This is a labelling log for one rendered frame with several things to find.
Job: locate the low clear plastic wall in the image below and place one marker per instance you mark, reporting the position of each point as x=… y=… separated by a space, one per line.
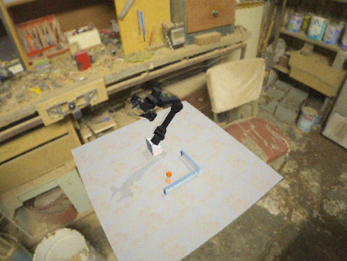
x=187 y=179

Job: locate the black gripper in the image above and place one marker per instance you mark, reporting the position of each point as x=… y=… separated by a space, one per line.
x=150 y=115

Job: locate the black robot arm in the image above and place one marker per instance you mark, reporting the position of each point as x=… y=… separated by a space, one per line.
x=156 y=100

